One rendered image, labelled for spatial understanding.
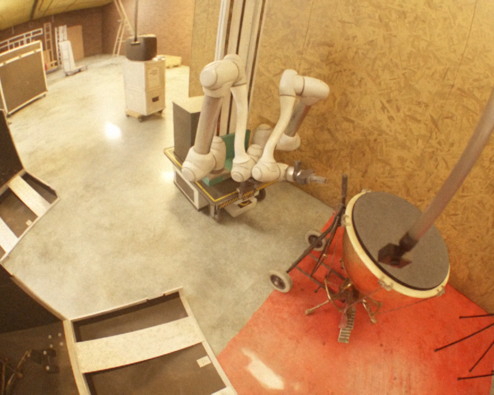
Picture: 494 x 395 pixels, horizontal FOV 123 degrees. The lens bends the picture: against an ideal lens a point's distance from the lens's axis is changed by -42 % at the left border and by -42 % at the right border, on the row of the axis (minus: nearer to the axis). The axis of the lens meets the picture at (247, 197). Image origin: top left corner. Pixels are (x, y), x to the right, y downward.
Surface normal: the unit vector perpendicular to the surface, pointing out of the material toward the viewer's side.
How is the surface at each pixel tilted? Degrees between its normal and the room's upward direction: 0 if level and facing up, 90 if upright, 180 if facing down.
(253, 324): 0
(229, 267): 0
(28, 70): 90
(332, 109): 90
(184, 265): 0
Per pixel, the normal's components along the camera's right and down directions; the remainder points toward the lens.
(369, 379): 0.14, -0.73
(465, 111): -0.62, 0.46
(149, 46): 0.85, 0.41
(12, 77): 0.98, 0.21
